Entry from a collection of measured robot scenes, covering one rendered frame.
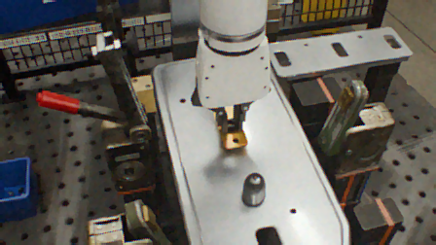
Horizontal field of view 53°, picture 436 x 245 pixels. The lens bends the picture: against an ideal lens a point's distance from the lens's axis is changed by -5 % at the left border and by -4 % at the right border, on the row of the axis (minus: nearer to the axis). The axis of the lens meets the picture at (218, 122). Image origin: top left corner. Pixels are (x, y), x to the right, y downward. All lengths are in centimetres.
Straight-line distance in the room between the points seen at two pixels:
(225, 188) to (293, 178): 10
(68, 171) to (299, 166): 60
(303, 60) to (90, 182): 55
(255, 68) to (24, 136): 75
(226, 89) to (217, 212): 17
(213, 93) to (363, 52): 40
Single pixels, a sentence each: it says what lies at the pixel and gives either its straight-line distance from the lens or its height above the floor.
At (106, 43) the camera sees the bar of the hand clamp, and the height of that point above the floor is 121.
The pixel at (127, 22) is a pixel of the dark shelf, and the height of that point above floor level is 102.
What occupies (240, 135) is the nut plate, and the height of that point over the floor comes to 101.
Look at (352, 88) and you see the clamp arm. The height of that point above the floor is 111.
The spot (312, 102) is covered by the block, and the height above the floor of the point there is 98.
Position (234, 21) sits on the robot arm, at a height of 124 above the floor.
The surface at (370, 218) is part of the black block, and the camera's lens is 68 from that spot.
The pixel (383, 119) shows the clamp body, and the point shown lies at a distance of 74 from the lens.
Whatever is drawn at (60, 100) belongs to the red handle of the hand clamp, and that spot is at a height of 114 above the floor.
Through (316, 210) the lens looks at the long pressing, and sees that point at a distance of 66.
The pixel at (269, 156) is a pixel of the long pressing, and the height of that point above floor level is 100.
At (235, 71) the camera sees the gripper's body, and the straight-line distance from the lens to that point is 61.
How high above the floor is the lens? 155
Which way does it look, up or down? 48 degrees down
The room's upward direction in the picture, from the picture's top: straight up
